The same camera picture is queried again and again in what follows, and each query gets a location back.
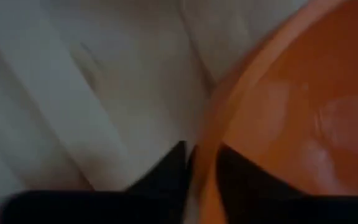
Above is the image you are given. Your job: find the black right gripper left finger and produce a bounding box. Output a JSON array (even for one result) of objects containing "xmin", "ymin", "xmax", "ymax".
[{"xmin": 0, "ymin": 139, "xmax": 196, "ymax": 224}]

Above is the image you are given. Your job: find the orange plastic bowl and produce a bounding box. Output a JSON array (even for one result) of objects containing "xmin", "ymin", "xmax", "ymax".
[{"xmin": 193, "ymin": 0, "xmax": 358, "ymax": 224}]

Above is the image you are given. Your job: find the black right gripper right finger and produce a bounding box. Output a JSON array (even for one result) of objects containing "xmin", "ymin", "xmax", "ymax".
[{"xmin": 215, "ymin": 144, "xmax": 358, "ymax": 224}]

